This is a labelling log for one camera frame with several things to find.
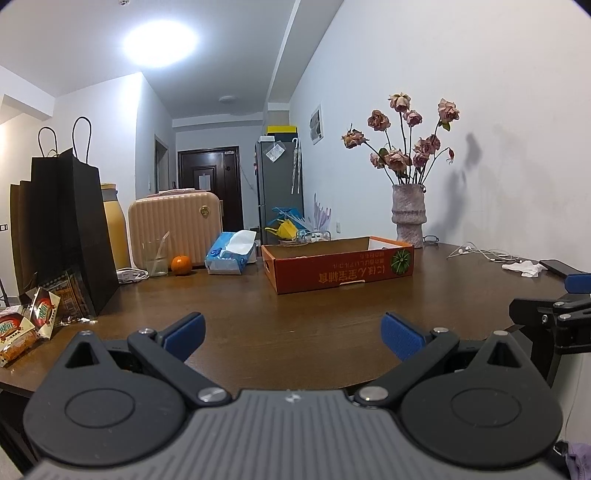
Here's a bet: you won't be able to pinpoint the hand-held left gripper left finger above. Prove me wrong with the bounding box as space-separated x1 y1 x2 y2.
54 311 232 407

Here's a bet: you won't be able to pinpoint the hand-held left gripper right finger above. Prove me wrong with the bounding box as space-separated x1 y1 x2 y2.
353 311 539 409

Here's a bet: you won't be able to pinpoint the red cardboard box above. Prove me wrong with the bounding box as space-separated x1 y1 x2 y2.
261 236 415 295

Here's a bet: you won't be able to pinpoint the black smartphone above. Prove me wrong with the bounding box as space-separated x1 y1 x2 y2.
539 259 578 278

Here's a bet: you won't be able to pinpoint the crumpled white tissue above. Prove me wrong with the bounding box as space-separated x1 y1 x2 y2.
502 261 548 278

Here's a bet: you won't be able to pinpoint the clear glass cup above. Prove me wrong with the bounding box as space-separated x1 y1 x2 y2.
141 231 171 278

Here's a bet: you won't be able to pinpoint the blue tissue pack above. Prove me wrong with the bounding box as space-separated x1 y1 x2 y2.
204 229 259 276

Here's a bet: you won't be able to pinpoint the pink ribbed suitcase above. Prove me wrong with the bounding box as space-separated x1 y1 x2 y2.
128 191 224 269

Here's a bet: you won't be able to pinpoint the pink ceramic vase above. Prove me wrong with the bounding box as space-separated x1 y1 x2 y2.
392 184 427 249

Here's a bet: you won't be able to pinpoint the clear snack bag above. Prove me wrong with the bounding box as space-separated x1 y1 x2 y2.
37 268 96 325

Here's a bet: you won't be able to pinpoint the purple cloth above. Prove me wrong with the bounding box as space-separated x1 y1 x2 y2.
567 442 591 480

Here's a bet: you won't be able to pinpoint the yellow thermos bottle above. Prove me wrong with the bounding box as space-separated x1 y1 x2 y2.
100 183 133 271

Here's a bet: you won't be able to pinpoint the yellow plastic item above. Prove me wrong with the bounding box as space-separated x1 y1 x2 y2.
265 220 299 241

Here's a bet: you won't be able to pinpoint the red snack packet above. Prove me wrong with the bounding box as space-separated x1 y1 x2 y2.
25 286 62 341

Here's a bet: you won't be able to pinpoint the dark brown entrance door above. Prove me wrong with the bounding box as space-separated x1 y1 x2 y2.
178 146 245 232

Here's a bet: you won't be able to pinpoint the black paper bag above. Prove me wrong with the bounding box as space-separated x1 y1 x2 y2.
31 117 120 317

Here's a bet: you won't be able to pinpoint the blue drying rack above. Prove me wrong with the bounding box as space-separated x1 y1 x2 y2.
265 206 320 243

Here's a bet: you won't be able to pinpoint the grey refrigerator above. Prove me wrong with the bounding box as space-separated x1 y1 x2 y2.
255 137 306 246

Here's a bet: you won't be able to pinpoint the grey interior door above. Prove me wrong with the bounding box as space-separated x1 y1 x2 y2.
154 134 171 195

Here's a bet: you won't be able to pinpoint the orange snack packet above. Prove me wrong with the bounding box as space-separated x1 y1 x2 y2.
0 311 40 368

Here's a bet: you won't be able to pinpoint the dried pink roses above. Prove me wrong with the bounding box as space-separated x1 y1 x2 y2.
342 92 461 186

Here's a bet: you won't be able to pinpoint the brown paper bag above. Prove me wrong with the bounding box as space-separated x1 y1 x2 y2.
10 180 36 294

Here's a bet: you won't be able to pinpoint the bright round ceiling lamp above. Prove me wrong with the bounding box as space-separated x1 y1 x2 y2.
122 21 199 70

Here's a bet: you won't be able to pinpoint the white wired earphones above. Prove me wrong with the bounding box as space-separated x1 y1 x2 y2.
447 244 523 263

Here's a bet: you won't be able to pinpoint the framed wall picture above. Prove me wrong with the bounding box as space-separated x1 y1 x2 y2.
308 104 324 145

